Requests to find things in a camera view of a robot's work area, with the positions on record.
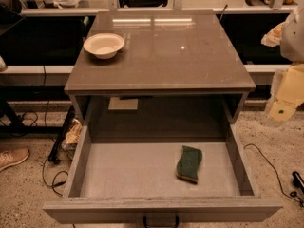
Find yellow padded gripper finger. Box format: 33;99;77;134
265;63;304;127

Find green yellow sponge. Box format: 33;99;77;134
176;145;202;183

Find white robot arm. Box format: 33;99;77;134
261;2;304;126

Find grey cabinet with counter top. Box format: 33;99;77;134
66;11;255;143

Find open grey top drawer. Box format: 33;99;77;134
44;121;281;225

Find black plug right floor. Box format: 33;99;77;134
292;171;304;194

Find white bowl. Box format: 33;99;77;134
84;33;124;59

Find crumpled snack bag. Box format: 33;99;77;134
61;119;82;160

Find black folded stand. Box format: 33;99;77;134
47;106;75;164

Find tan shoe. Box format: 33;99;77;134
0;148;29;171

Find black cable right floor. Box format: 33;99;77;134
242;142;304;207

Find black cable floor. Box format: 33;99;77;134
41;155;69;197
242;142;304;207

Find black drawer handle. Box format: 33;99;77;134
142;216;180;228

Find black cable left floor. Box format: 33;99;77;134
41;155;69;197

